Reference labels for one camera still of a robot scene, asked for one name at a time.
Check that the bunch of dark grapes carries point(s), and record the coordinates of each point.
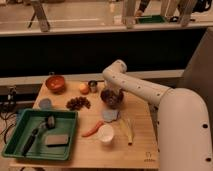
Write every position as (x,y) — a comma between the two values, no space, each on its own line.
(78,103)

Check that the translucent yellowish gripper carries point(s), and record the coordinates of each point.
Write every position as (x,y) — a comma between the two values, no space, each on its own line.
(112,95)

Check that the blue cloth piece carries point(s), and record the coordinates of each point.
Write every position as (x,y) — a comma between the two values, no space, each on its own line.
(110,115)

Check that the black handled brush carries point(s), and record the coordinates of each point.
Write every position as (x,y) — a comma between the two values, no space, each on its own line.
(36,132)

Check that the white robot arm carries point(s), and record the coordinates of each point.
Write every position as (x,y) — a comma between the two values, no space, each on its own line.
(184,134)

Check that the grey sponge block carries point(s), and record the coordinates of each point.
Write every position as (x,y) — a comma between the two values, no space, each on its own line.
(56,140)

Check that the orange fruit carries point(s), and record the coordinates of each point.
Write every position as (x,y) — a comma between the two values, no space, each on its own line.
(84,88)

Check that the small metal cup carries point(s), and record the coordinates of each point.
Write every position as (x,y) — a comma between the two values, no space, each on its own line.
(93,86)

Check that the orange carrot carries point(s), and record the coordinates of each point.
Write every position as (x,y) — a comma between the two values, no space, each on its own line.
(93,130)

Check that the yellow banana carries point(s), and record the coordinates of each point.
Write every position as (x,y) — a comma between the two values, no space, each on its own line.
(127,130)

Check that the purple bowl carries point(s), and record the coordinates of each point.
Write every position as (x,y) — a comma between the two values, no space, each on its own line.
(112,105)

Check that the white plastic cup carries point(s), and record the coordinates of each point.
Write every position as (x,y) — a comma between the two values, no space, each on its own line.
(105,134)

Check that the green plastic tray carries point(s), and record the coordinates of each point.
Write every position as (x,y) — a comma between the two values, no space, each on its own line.
(65,123)

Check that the orange bowl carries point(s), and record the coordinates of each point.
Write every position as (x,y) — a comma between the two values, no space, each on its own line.
(55,83)

